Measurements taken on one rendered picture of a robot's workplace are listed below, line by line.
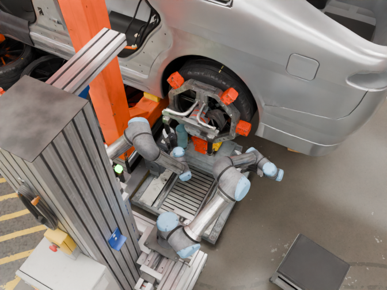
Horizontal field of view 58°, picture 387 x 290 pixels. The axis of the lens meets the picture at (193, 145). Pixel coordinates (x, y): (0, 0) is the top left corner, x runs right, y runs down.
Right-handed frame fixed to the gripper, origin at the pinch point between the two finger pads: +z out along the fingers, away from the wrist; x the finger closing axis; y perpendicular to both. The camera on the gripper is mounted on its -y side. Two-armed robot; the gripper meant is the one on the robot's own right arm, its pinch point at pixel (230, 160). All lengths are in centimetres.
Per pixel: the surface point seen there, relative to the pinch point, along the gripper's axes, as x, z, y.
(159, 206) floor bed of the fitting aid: 49, 64, -49
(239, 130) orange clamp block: -23.4, 4.2, -9.9
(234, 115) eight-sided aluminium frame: -30.4, 7.1, 2.2
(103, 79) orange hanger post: -17, 65, 68
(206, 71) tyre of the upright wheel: -51, 30, 19
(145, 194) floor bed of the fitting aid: 44, 80, -46
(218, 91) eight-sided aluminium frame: -40.2, 18.3, 15.2
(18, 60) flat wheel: -35, 240, -2
